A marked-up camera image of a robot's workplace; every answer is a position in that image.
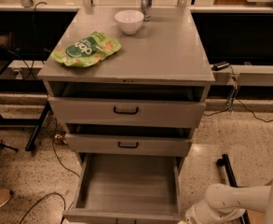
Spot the black cable right floor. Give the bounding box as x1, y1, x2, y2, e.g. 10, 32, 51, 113
202, 65, 273, 123

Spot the grey drawer cabinet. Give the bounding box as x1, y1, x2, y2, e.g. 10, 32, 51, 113
36, 6, 216, 173

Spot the grey top drawer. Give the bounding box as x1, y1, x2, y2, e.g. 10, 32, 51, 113
48, 81, 207, 129

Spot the black power adapter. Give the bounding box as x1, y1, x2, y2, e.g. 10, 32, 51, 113
212, 61, 229, 71

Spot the grey drawer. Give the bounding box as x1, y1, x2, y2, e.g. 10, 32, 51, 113
63, 154, 182, 224
65, 124, 192, 157
48, 81, 207, 129

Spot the black table leg frame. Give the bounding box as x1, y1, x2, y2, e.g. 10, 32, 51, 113
0, 93, 52, 152

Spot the black floor cable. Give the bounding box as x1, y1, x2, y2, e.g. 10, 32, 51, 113
18, 133, 81, 224

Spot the white bowl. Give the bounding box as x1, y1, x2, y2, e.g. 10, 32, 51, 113
115, 10, 143, 35

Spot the grey bottom drawer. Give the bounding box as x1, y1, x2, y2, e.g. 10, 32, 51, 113
63, 154, 182, 224

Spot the silver drink can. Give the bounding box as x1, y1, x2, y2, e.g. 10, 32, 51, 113
141, 0, 152, 21

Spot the black metal stand leg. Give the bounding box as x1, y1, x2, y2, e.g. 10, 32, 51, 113
216, 154, 251, 224

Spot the green snack bag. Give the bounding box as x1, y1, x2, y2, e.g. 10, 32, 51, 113
51, 31, 121, 67

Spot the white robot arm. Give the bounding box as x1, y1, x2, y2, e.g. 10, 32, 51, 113
185, 182, 273, 224

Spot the grey middle drawer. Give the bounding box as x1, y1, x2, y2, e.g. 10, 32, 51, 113
65, 124, 192, 157

